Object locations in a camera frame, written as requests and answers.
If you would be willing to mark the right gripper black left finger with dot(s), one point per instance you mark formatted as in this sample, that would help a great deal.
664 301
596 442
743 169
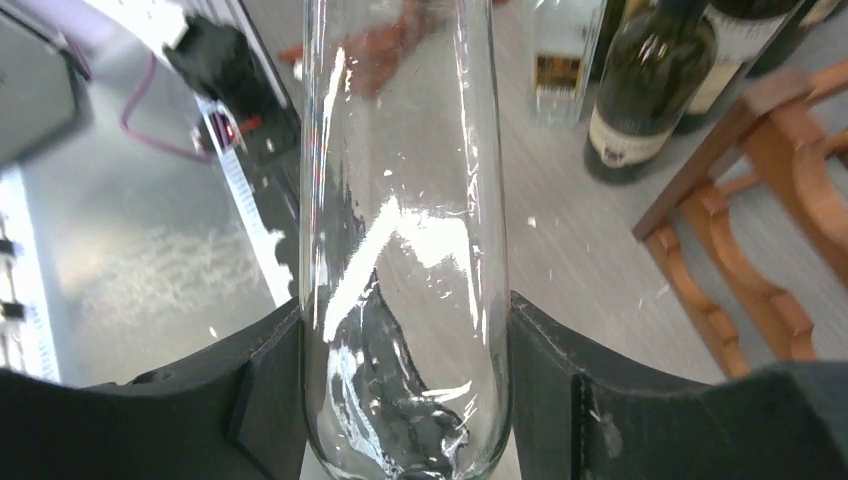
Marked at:
229 411

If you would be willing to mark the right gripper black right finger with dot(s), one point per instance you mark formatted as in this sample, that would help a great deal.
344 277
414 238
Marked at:
584 411

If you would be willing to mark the clear glass wine bottle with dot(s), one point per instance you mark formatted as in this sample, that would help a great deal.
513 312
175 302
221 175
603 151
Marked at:
403 281

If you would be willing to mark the brown wooden wine rack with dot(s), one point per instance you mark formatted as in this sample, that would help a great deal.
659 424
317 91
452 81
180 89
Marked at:
751 233

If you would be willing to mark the clear square liquor bottle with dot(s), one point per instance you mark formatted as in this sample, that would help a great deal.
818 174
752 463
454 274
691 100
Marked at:
563 36

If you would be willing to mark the dark wine bottle front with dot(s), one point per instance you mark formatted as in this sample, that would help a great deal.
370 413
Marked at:
656 63

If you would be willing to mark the dark wine bottle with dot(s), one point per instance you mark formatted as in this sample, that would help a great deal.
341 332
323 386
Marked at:
656 63
810 14
743 30

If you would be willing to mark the brown cloth on table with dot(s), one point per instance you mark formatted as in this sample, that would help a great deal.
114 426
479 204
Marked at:
392 47

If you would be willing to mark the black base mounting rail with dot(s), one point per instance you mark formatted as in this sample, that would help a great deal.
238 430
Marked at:
261 166

